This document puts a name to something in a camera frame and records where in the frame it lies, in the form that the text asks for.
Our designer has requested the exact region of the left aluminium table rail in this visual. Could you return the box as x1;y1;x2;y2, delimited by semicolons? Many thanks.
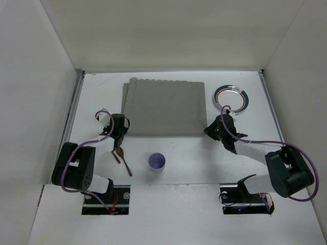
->
50;70;85;184

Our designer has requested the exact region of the purple cup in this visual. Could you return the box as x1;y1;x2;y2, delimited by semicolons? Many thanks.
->
148;153;166;174

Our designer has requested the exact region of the white plate green red rim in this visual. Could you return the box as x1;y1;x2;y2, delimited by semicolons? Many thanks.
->
213;85;249;113

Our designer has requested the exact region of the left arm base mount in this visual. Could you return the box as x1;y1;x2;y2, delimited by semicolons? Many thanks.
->
81;185;131;215

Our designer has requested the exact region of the grey cloth placemat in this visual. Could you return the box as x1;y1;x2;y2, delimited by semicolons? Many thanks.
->
121;78;207;137

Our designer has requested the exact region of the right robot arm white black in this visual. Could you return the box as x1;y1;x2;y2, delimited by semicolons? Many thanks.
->
204;113;319;202

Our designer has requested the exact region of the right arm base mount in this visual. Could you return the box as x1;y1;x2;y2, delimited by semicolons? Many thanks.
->
219;175;275;215

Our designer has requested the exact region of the right aluminium table rail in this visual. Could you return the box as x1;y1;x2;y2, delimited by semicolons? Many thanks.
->
258;70;284;141

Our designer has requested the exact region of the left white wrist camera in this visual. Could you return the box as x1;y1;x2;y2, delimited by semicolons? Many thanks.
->
95;112;111;127

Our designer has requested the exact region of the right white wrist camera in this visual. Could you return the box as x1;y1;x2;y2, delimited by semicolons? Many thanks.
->
226;109;236;116

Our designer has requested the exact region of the aluminium table rail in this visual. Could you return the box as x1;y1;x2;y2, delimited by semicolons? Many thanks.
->
258;70;284;141
50;70;85;184

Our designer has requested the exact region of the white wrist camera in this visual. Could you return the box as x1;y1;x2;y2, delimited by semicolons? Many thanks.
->
95;112;111;127
226;109;236;116

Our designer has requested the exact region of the brown wooden spoon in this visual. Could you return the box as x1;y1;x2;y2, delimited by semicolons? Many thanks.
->
116;147;133;177

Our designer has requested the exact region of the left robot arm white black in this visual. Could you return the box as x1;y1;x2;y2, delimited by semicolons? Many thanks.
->
51;109;130;203

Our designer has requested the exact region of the brown wooden fork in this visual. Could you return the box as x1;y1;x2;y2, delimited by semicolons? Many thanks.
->
111;151;121;164

